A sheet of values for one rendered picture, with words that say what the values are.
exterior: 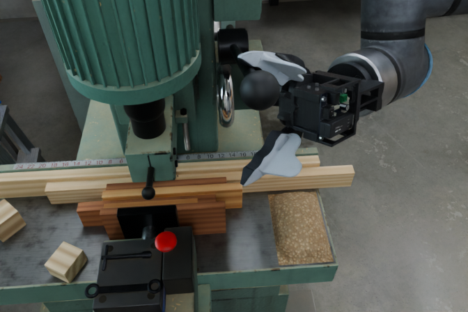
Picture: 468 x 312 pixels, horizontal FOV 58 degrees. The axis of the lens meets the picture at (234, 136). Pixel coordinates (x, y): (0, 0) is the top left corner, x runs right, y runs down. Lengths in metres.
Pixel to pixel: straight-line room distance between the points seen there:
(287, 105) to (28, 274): 0.49
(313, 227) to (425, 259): 1.20
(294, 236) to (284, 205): 0.06
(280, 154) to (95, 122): 0.68
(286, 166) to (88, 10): 0.27
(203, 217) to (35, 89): 2.04
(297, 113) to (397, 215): 1.48
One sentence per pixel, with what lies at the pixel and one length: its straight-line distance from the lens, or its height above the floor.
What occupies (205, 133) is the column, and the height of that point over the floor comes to 0.87.
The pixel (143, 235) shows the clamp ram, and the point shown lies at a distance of 0.69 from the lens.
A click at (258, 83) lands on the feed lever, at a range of 0.35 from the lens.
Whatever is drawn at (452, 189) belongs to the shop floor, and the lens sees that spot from 2.15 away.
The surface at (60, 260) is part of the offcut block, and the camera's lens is 0.73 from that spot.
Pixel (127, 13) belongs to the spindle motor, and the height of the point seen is 1.32.
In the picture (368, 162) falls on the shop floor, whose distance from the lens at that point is 2.11.
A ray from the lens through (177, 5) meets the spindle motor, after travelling 0.48.
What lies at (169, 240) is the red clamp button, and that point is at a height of 1.03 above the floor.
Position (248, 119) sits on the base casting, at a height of 0.80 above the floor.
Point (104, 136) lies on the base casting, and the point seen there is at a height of 0.80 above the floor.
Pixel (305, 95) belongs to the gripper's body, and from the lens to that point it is 0.50.
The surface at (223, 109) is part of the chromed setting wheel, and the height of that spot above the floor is 1.04.
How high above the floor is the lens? 1.54
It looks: 46 degrees down
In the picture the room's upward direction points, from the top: straight up
